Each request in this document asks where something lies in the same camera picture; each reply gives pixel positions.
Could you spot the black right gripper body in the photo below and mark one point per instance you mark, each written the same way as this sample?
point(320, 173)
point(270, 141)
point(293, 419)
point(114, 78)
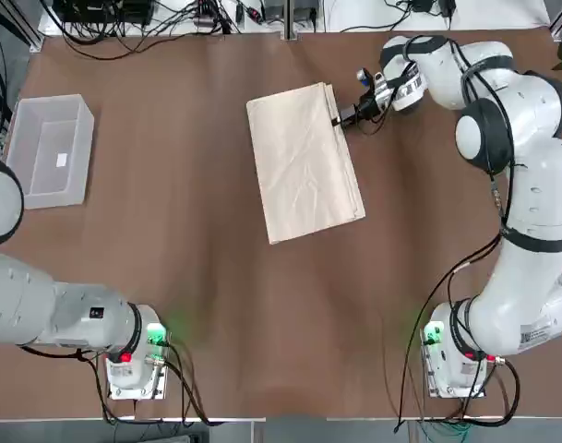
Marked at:
point(370, 108)

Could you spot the beige tablecloth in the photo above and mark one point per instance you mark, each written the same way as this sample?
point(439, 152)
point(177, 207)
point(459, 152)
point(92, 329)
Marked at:
point(303, 161)

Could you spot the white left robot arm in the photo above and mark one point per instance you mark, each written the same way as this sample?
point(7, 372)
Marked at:
point(77, 318)

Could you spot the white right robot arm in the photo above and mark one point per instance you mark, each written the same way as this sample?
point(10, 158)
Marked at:
point(539, 184)

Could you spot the black power adapter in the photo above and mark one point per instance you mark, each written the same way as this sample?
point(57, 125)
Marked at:
point(421, 4)

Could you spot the black usb hub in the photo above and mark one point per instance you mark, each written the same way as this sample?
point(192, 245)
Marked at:
point(205, 20)

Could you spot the black dock box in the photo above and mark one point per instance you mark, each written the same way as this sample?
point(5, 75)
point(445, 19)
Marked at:
point(100, 10)

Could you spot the small white square label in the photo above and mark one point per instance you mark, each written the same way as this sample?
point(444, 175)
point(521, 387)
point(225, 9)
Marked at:
point(62, 159)

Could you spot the clear plastic bin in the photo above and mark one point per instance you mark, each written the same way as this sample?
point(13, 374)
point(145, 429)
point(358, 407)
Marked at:
point(27, 184)

